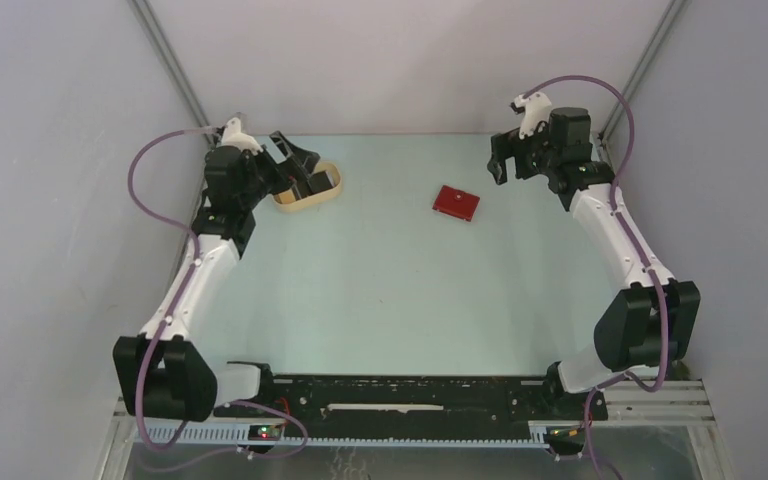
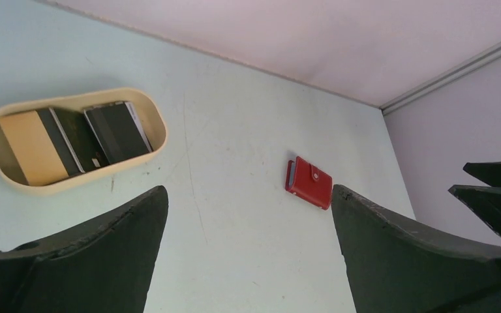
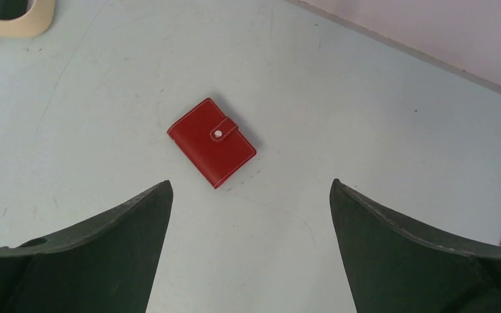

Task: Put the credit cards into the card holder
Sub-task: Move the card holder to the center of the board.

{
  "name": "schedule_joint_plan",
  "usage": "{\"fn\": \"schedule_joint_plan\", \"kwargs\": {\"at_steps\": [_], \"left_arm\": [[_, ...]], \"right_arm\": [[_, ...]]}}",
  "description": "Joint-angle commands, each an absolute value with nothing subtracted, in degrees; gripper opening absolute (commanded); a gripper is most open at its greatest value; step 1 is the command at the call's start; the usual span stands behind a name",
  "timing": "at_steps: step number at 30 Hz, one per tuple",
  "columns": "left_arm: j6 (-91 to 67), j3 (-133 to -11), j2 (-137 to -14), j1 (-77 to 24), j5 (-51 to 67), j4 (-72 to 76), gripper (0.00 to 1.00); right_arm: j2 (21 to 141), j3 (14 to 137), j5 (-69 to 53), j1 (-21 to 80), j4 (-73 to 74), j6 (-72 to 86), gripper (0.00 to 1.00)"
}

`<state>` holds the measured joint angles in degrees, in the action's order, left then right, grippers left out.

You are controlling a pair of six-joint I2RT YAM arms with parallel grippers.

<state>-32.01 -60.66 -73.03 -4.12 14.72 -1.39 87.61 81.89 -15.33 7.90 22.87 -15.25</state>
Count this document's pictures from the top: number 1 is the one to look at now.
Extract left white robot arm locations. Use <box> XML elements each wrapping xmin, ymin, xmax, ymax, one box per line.
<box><xmin>112</xmin><ymin>128</ymin><xmax>320</xmax><ymax>422</ymax></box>

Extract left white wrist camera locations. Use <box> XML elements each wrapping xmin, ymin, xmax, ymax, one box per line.
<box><xmin>219</xmin><ymin>112</ymin><xmax>262</xmax><ymax>154</ymax></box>

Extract red card holder wallet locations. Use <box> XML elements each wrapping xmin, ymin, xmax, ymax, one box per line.
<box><xmin>432</xmin><ymin>185</ymin><xmax>480</xmax><ymax>222</ymax></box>

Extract aluminium frame rail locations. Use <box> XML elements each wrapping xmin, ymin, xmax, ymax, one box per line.
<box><xmin>93</xmin><ymin>381</ymin><xmax>736</xmax><ymax>479</ymax></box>

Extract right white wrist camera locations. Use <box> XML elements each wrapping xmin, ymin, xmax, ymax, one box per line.
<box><xmin>510</xmin><ymin>91</ymin><xmax>552</xmax><ymax>140</ymax></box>

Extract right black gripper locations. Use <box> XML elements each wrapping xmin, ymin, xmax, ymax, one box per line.
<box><xmin>485</xmin><ymin>115</ymin><xmax>558</xmax><ymax>186</ymax></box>

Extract black card in tray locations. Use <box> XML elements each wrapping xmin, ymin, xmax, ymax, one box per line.
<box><xmin>308</xmin><ymin>171</ymin><xmax>333</xmax><ymax>195</ymax></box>

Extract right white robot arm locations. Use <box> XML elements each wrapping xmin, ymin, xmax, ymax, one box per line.
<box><xmin>487</xmin><ymin>106</ymin><xmax>701</xmax><ymax>418</ymax></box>

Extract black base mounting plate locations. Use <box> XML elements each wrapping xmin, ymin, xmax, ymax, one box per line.
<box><xmin>253</xmin><ymin>375</ymin><xmax>608</xmax><ymax>441</ymax></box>

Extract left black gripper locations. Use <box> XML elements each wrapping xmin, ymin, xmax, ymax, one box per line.
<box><xmin>239</xmin><ymin>132</ymin><xmax>319</xmax><ymax>210</ymax></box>

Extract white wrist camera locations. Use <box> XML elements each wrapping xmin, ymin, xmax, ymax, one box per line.
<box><xmin>219</xmin><ymin>112</ymin><xmax>262</xmax><ymax>154</ymax></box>
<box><xmin>510</xmin><ymin>91</ymin><xmax>552</xmax><ymax>140</ymax></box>

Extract beige oval tray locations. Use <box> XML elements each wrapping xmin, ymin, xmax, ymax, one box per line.
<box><xmin>272</xmin><ymin>162</ymin><xmax>343</xmax><ymax>213</ymax></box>

